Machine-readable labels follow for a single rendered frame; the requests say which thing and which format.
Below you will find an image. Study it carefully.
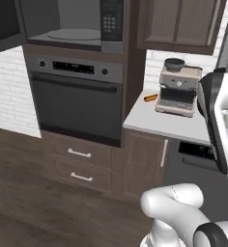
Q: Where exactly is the white cupboard door handle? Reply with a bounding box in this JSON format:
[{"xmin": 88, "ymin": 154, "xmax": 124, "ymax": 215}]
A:
[{"xmin": 159, "ymin": 138, "xmax": 169, "ymax": 169}]

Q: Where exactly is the orange hot dog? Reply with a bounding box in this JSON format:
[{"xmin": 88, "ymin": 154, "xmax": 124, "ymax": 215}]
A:
[{"xmin": 143, "ymin": 93, "xmax": 159, "ymax": 103}]

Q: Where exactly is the brown wooden base cupboard door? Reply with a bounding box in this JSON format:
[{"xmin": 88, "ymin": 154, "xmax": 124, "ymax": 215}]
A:
[{"xmin": 125, "ymin": 128, "xmax": 169, "ymax": 201}]

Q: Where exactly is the beige espresso coffee machine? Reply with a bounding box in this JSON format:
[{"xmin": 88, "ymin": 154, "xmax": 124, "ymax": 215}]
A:
[{"xmin": 155, "ymin": 57, "xmax": 204, "ymax": 119}]

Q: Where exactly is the dark microwave door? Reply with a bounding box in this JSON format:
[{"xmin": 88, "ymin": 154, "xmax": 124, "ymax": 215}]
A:
[{"xmin": 0, "ymin": 0, "xmax": 26, "ymax": 56}]

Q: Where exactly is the brown wooden drawer front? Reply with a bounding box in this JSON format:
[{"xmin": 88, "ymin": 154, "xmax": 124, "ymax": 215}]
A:
[
  {"xmin": 51, "ymin": 136, "xmax": 113, "ymax": 170},
  {"xmin": 55, "ymin": 158, "xmax": 113, "ymax": 193}
]

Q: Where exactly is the dark oven door handle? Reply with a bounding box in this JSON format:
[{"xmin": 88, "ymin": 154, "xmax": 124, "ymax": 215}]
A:
[{"xmin": 29, "ymin": 74, "xmax": 119, "ymax": 95}]

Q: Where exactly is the grey open microwave oven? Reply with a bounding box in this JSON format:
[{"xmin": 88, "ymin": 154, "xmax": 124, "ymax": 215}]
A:
[{"xmin": 14, "ymin": 0, "xmax": 127, "ymax": 55}]

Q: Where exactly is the brown wooden wall cupboard door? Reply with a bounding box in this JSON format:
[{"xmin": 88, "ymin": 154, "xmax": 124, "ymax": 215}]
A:
[
  {"xmin": 175, "ymin": 0, "xmax": 224, "ymax": 48},
  {"xmin": 143, "ymin": 0, "xmax": 181, "ymax": 44}
]

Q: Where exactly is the white wall cupboard handle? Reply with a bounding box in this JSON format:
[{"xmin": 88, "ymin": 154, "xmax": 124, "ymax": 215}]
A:
[{"xmin": 206, "ymin": 0, "xmax": 222, "ymax": 46}]

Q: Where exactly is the dark grey dishwasher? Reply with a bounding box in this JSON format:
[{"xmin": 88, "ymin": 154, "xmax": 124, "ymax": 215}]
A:
[{"xmin": 162, "ymin": 138, "xmax": 228, "ymax": 223}]

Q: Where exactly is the white drawer handle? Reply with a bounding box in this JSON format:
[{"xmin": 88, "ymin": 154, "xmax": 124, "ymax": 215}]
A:
[
  {"xmin": 70, "ymin": 172, "xmax": 94, "ymax": 182},
  {"xmin": 67, "ymin": 148, "xmax": 93, "ymax": 159}
]

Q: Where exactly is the grey built-in oven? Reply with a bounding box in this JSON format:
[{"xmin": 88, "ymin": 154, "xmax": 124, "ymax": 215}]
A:
[{"xmin": 23, "ymin": 53, "xmax": 125, "ymax": 149}]

